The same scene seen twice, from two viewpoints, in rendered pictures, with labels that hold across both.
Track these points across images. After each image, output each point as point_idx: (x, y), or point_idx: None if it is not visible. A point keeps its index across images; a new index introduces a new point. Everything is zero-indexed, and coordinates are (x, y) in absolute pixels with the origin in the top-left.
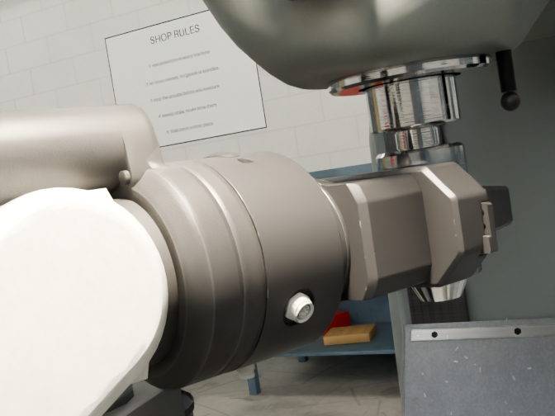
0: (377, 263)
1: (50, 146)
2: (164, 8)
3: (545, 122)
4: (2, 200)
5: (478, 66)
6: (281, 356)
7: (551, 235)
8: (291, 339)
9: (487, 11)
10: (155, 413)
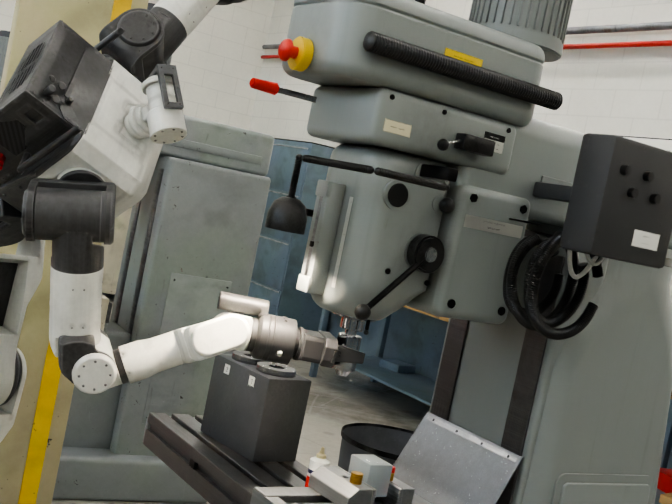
0: (303, 353)
1: (246, 305)
2: (658, 125)
3: (494, 350)
4: (235, 311)
5: (359, 320)
6: None
7: (481, 397)
8: (278, 359)
9: (347, 310)
10: (295, 385)
